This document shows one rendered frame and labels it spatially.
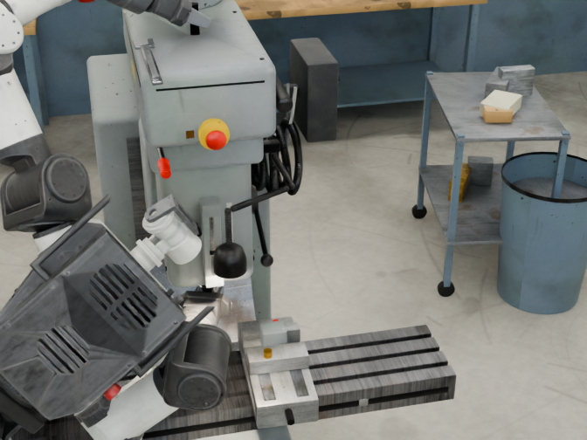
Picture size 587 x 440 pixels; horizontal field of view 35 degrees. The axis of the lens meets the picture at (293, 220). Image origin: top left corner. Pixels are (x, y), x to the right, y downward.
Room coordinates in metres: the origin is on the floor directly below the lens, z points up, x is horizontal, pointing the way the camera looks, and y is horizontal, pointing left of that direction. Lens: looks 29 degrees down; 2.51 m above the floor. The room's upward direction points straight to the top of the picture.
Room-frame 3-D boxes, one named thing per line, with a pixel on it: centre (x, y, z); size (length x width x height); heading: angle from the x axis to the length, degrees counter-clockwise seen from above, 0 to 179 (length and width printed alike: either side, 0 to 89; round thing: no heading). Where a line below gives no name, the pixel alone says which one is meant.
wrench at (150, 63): (1.70, 0.27, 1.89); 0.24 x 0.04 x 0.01; 14
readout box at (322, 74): (2.25, -0.06, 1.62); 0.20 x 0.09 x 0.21; 13
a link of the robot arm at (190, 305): (1.79, 0.22, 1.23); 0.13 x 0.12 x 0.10; 82
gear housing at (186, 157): (1.93, 0.21, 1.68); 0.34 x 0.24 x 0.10; 13
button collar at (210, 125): (1.66, 0.15, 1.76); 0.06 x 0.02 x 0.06; 103
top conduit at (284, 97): (1.95, 0.07, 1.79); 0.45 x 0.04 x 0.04; 13
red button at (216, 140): (1.64, 0.15, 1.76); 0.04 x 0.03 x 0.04; 103
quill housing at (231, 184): (1.89, 0.21, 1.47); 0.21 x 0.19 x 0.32; 103
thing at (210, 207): (1.78, 0.18, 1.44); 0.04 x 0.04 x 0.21; 13
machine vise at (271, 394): (1.89, 0.05, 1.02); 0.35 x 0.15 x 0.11; 11
